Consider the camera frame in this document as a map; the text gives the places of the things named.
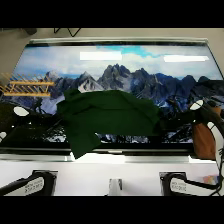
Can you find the brown garment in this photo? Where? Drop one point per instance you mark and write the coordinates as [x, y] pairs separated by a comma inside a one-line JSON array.
[[203, 143]]

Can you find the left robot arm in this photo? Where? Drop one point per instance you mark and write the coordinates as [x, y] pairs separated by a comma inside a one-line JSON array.
[[20, 133]]

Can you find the dark green T-shirt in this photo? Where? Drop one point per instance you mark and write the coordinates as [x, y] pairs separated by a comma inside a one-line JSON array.
[[110, 113]]

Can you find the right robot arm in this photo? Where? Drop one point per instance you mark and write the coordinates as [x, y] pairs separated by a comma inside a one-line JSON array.
[[181, 117]]

